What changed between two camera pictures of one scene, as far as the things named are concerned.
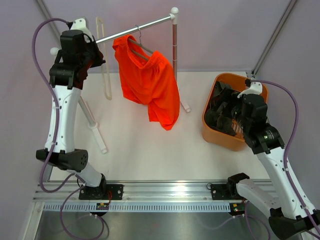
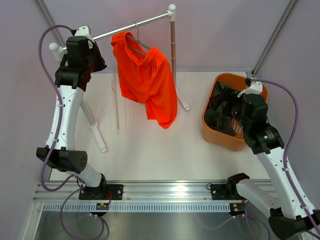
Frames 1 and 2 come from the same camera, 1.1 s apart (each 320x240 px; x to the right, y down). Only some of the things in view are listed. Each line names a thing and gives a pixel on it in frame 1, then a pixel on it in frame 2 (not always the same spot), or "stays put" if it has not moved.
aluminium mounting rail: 145,192 stays put
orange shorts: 149,78 stays put
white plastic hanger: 97,19 to 114,89
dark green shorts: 218,116 stays put
